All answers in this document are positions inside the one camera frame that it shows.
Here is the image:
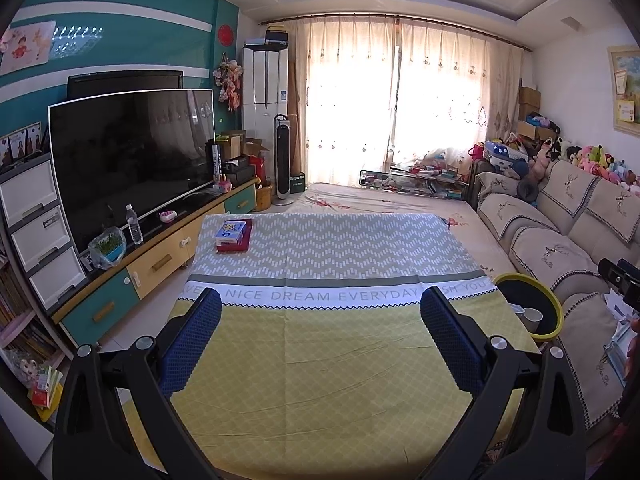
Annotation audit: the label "plastic bag with greens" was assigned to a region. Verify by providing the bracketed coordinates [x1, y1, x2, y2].
[88, 226, 127, 270]

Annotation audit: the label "clear jar with green label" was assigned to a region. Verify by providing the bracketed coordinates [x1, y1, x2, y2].
[520, 306, 544, 333]

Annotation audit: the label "pile of plush toys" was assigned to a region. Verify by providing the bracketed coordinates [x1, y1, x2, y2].
[472, 132, 640, 196]

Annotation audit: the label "framed flower painting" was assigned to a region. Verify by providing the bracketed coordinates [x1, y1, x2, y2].
[607, 45, 640, 136]

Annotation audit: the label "boxes on air conditioner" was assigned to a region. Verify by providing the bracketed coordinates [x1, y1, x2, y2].
[245, 25, 291, 46]

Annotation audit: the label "boxes beside television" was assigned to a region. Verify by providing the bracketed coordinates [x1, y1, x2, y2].
[216, 130, 271, 161]

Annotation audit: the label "small blue white box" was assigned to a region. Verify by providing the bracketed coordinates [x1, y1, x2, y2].
[215, 220, 248, 246]

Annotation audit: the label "row of photo prints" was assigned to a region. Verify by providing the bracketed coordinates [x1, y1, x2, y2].
[0, 121, 43, 167]

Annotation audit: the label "white standing air conditioner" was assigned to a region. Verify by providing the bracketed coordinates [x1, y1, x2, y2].
[241, 42, 291, 186]

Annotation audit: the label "flat red box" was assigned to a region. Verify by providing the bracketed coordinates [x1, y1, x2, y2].
[216, 219, 253, 252]

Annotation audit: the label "colourful packets on floor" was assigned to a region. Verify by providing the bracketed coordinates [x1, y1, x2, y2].
[27, 365, 63, 421]

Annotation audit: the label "hanging artificial flowers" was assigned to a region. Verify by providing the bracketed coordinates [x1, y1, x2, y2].
[212, 52, 244, 111]

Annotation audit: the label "clear water bottle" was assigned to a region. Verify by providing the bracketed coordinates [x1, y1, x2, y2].
[125, 204, 144, 246]

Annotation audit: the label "beige sofa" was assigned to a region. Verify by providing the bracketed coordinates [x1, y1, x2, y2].
[470, 159, 640, 431]

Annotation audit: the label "curtain rod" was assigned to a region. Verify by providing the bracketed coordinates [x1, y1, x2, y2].
[259, 14, 531, 53]

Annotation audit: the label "cartoon wall poster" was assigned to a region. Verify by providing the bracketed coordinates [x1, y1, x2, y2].
[0, 21, 57, 75]

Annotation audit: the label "large curved television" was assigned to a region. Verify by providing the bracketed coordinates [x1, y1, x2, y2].
[48, 89, 216, 253]

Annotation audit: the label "loose papers on sofa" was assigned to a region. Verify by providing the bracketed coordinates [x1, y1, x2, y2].
[602, 292, 640, 386]

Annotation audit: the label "cluttered glass coffee table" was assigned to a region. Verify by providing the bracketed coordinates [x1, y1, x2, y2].
[359, 162, 473, 201]

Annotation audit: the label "yellow grey printed tablecloth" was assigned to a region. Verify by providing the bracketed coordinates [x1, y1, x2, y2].
[120, 212, 543, 480]

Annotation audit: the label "yellow rimmed black bin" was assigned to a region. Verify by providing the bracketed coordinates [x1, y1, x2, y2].
[492, 272, 563, 343]

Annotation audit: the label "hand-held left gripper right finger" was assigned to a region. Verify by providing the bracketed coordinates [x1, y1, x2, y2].
[421, 287, 588, 480]

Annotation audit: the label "floral floor sheet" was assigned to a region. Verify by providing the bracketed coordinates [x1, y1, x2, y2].
[280, 182, 511, 281]

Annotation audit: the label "cream sheer curtains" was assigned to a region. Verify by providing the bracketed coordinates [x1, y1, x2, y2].
[289, 15, 523, 186]

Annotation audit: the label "teal yellow television cabinet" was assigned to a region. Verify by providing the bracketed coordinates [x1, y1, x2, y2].
[52, 177, 263, 351]

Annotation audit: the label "white black tower fan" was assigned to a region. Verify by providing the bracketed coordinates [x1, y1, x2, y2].
[272, 114, 296, 207]

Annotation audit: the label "stack of cardboard boxes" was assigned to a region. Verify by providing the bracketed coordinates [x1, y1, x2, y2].
[515, 86, 556, 143]

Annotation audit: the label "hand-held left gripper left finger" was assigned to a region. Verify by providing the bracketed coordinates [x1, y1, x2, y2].
[52, 287, 223, 480]

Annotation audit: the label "white plastic drawer unit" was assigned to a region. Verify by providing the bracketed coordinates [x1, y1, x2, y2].
[0, 152, 88, 311]

